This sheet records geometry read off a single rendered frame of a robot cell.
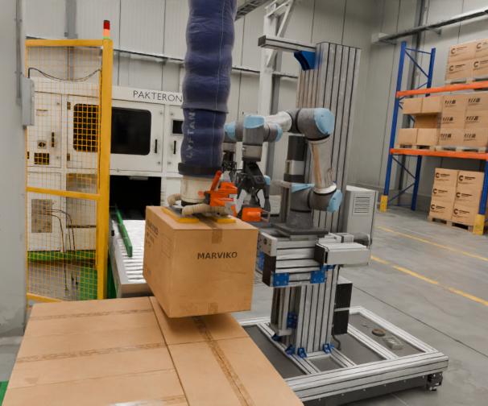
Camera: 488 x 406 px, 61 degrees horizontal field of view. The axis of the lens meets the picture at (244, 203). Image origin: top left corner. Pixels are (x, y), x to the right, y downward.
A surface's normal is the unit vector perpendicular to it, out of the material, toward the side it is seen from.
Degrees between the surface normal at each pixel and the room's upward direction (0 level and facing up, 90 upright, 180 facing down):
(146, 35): 90
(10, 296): 90
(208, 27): 79
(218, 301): 90
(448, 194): 91
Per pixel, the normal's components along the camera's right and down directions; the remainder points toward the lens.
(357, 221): 0.40, 0.15
